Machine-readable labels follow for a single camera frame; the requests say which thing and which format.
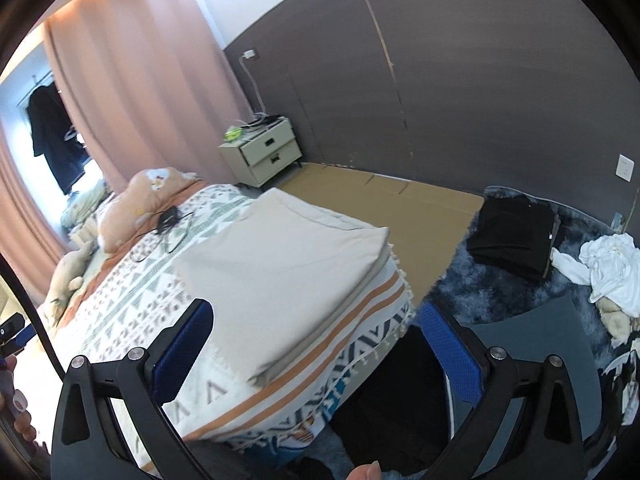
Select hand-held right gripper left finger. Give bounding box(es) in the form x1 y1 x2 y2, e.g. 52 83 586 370
50 298 215 480

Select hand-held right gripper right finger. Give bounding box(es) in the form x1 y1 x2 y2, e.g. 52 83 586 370
419 300 584 480

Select beige jacket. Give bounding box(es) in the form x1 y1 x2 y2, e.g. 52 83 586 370
172 187 393 386

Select black folded clothes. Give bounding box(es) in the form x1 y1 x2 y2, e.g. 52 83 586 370
466 195 562 281

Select white clothes pile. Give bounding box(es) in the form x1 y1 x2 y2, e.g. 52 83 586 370
550 232 640 318

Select person's left hand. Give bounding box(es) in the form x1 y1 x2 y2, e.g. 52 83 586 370
10 407 40 453

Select person's right hand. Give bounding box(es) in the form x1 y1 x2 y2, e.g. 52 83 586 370
347 462 383 480

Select patterned white orange bed blanket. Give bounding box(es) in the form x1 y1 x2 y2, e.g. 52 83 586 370
37 182 416 441

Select blue shaggy rug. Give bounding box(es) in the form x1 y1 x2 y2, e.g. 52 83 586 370
295 186 640 480

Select beige seal plush toy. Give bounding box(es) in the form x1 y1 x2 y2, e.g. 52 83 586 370
42 240 96 323

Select pink curtain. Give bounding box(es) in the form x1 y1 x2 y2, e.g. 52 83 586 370
0 145 68 261
42 0 256 196

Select crumpled light bedding pile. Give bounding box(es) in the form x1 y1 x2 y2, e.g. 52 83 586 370
60 180 113 241

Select cardboard floor sheet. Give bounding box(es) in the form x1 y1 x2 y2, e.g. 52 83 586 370
277 161 486 281

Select small beige plush toy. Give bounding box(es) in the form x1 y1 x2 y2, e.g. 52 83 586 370
597 297 640 346

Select black hanging garment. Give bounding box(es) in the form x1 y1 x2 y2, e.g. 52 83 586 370
26 82 86 195

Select window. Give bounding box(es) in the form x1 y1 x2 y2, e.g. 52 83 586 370
0 72 108 231

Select cream nightstand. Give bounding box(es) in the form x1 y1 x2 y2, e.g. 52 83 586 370
218 116 303 188

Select black cable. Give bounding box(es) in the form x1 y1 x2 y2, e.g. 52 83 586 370
0 252 66 381

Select black charger with cable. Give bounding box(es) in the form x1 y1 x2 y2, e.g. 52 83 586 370
132 205 196 263

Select white charging cable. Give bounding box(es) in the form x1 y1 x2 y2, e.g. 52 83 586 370
240 57 268 123

